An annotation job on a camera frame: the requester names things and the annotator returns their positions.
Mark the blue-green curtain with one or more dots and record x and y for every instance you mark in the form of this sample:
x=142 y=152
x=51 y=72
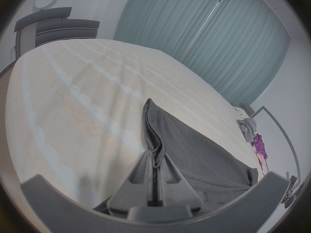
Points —
x=218 y=37

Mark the grey knit garment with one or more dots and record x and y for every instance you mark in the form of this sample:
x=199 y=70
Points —
x=249 y=127

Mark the black T-shirt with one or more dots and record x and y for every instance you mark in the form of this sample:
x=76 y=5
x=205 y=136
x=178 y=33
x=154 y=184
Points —
x=194 y=159

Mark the black chest of drawers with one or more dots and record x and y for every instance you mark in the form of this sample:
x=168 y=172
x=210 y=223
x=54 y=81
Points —
x=60 y=28

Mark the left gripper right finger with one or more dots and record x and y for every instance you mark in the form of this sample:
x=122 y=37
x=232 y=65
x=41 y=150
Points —
x=179 y=193

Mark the pink garment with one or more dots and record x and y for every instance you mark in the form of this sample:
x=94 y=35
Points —
x=263 y=164

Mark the purple satin garment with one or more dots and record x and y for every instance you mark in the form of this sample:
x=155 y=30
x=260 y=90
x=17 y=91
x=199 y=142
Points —
x=260 y=145

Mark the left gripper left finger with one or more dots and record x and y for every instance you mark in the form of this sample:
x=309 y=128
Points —
x=131 y=193

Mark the white printed pillow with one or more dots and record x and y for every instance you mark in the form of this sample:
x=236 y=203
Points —
x=239 y=111

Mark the grey bedside table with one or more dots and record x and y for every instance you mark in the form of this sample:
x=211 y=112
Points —
x=246 y=108

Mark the bed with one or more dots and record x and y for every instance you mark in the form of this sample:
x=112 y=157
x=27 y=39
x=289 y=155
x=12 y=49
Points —
x=85 y=105

